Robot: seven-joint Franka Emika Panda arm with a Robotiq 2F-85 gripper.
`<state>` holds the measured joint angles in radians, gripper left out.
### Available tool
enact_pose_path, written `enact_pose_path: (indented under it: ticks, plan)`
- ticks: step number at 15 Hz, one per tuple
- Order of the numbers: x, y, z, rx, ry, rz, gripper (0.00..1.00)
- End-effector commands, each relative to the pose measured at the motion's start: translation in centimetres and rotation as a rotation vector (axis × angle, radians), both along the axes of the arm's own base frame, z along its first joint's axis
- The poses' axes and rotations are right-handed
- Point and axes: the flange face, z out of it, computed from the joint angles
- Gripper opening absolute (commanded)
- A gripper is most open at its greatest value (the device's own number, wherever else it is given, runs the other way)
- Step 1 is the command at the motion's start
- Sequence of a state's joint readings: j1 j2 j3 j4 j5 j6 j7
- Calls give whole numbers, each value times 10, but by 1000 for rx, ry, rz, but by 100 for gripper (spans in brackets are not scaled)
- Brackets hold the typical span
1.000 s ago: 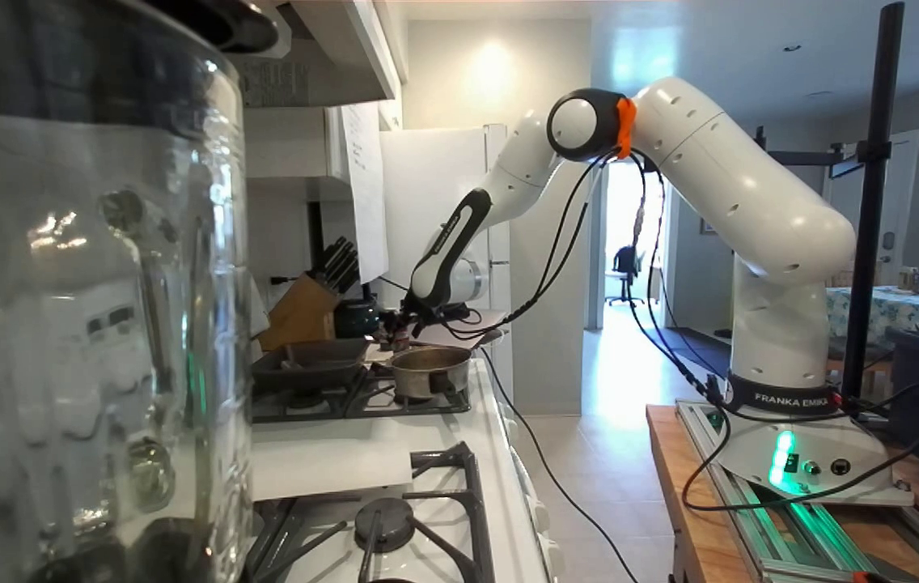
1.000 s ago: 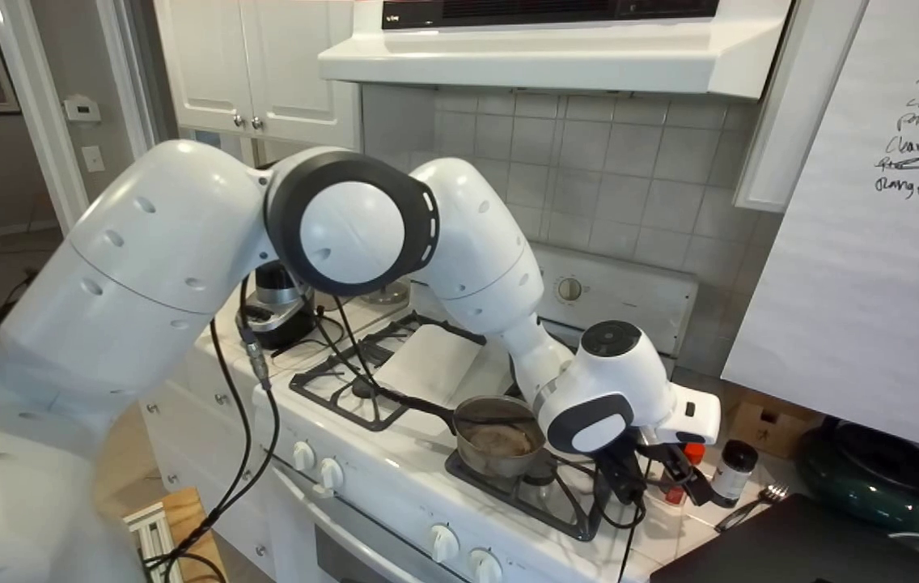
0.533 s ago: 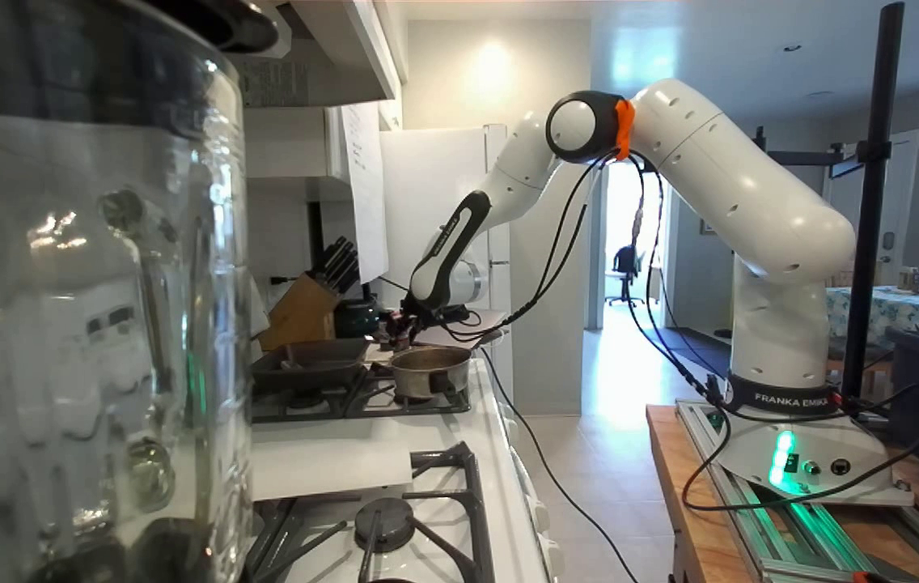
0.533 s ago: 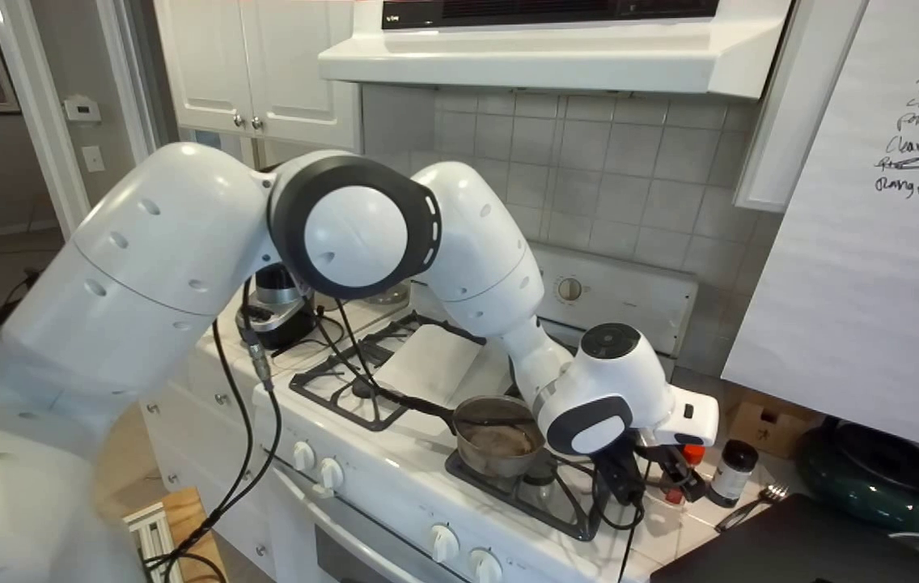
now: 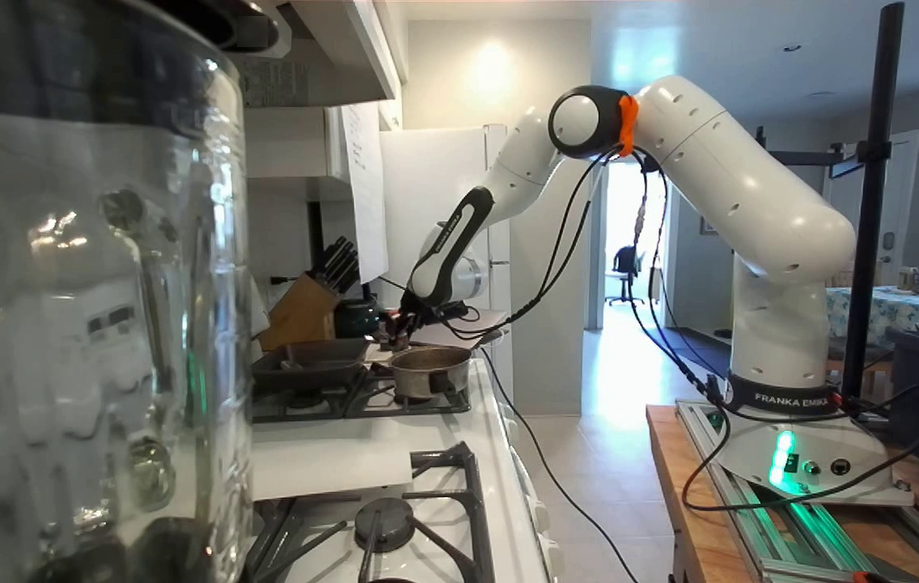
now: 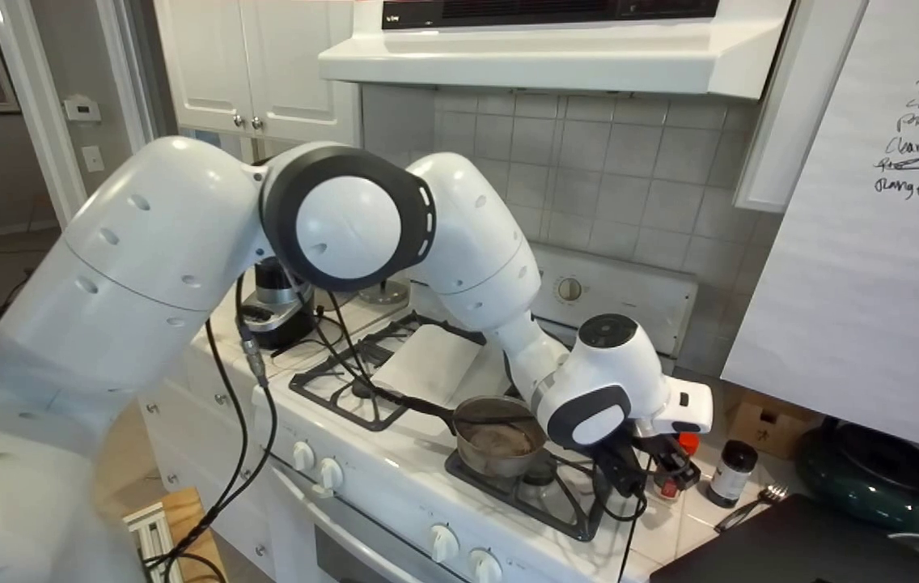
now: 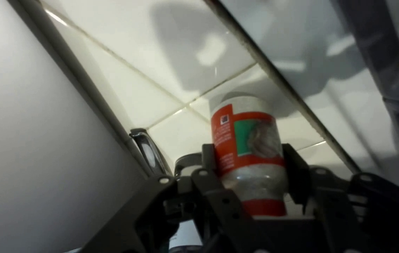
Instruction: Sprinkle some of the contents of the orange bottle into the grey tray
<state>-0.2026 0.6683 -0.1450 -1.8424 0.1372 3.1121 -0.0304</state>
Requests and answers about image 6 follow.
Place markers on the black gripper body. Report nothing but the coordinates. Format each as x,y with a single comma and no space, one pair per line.
632,459

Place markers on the orange spice bottle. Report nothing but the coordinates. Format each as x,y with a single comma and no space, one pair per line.
686,441

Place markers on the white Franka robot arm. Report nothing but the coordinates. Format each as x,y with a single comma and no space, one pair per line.
157,237

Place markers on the black lidded spice jar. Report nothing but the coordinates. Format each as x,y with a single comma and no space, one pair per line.
736,474

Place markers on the brown cardboard box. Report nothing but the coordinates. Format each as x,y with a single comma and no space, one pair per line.
777,423

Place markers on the grey metal saucepan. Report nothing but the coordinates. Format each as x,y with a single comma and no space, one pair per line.
497,441

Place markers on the closed laptop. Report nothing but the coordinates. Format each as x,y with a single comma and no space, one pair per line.
804,551

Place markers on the white stove knob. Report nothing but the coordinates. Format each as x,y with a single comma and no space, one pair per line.
300,454
442,542
331,474
484,563

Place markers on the dark green pot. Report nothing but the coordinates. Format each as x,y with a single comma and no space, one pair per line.
880,481

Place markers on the white cutting board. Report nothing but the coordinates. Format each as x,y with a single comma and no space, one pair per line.
432,361

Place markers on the white gas stove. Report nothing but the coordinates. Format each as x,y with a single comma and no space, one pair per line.
395,488

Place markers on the handwritten white paper sheet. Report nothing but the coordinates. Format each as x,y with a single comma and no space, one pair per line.
867,271

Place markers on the round metal lid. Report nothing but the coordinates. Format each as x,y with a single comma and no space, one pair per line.
381,291

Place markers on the black countertop appliance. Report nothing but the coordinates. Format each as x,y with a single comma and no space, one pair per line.
272,313

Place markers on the white range hood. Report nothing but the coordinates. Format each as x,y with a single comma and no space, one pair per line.
545,54

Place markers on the white base cabinet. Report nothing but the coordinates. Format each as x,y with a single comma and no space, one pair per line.
171,441

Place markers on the white power strip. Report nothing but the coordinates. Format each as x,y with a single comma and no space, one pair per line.
148,537

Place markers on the white wall cabinet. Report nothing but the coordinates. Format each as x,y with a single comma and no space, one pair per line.
793,109
252,66

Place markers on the white light switch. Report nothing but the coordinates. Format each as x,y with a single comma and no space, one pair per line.
90,161

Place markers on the white wall thermostat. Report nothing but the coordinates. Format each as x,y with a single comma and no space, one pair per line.
83,109

